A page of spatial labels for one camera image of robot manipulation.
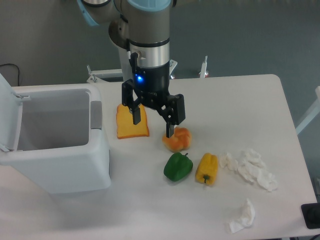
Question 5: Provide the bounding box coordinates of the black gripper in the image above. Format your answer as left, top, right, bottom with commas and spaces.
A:
121, 62, 186, 138

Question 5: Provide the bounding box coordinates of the white trash can lid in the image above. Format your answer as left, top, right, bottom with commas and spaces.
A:
0, 74, 30, 152

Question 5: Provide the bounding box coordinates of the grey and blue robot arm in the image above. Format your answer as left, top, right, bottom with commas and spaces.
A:
77, 0, 186, 138

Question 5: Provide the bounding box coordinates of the white trash can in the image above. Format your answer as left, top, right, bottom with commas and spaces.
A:
0, 83, 111, 194

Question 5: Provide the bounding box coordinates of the orange toast slice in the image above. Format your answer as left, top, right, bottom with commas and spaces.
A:
116, 104, 150, 139

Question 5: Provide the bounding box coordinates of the round knotted bread roll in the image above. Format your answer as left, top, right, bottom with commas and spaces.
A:
162, 127, 192, 153

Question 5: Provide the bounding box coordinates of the green bell pepper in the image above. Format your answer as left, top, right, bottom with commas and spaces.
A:
163, 152, 193, 182

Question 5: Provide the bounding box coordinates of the yellow bell pepper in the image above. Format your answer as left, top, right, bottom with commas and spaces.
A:
195, 153, 219, 186

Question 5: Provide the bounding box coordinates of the small crumpled white tissue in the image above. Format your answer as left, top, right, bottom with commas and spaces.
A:
218, 152, 238, 171

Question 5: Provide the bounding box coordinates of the large crumpled white tissue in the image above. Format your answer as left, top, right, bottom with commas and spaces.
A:
237, 148, 278, 192

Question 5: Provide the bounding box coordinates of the crumpled white tissue near edge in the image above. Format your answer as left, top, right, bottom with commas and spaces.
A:
228, 198, 256, 234

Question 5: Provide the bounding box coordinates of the white table leg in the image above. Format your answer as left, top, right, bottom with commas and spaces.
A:
295, 86, 320, 135

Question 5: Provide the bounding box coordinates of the black device at table edge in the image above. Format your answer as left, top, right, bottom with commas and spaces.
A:
301, 202, 320, 229

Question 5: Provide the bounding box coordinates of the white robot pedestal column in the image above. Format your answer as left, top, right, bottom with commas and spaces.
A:
118, 47, 132, 82

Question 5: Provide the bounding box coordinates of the white metal base frame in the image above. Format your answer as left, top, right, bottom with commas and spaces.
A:
86, 55, 209, 83

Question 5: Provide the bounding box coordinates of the black cable on floor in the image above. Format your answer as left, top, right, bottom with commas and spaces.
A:
0, 63, 22, 86

